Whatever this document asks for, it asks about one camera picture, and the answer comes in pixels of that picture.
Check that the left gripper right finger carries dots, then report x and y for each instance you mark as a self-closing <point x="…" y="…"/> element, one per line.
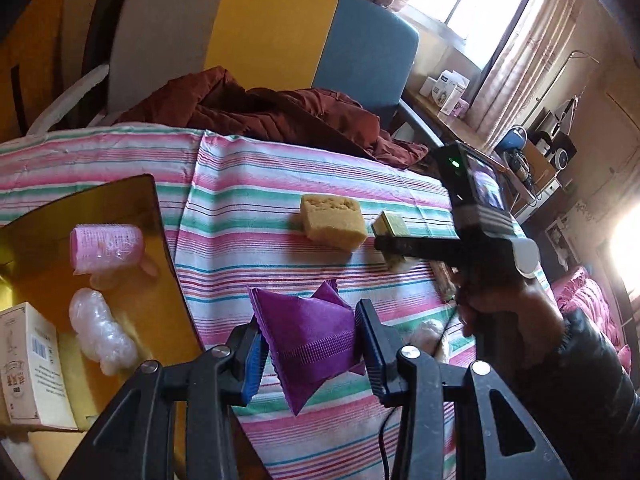
<point x="390" y="364"/>

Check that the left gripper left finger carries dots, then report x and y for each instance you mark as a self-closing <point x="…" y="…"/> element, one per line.
<point x="243" y="357"/>

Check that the yellow green snack bag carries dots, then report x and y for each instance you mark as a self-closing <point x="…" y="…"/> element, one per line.
<point x="445" y="286"/>

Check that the purple snack packet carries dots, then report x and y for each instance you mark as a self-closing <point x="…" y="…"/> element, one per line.
<point x="311" y="340"/>

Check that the small green gold box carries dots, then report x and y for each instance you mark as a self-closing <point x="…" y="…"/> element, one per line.
<point x="391" y="224"/>

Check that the white plastic bag bundle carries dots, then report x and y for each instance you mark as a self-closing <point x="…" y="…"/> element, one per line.
<point x="100" y="336"/>

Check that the large yellow sponge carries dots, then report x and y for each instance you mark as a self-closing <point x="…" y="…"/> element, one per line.
<point x="53" y="449"/>

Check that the right hand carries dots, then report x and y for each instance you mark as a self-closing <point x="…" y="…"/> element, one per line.
<point x="540" y="322"/>

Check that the wooden desk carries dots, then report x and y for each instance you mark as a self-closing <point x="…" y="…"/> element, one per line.
<point x="524" y="203"/>

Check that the pink quilt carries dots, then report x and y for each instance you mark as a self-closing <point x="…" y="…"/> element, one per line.
<point x="578" y="290"/>

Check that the gold metal tin tray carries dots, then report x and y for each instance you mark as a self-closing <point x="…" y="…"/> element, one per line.
<point x="100" y="284"/>

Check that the striped bed cloth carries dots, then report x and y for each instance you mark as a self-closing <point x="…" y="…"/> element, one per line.
<point x="230" y="216"/>

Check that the white containers on desk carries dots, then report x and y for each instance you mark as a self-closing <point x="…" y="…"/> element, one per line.
<point x="445" y="91"/>

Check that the black jacket sleeve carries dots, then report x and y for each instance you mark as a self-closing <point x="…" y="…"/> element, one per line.
<point x="585" y="404"/>

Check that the white cardboard box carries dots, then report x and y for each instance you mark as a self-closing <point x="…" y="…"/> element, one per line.
<point x="32" y="381"/>

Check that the window curtain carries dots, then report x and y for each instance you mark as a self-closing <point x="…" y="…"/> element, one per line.
<point x="536" y="42"/>

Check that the dark red garment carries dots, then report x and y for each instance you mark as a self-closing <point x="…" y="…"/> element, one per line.
<point x="314" y="118"/>

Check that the grey yellow blue chair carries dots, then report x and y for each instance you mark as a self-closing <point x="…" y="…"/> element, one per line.
<point x="350" y="46"/>

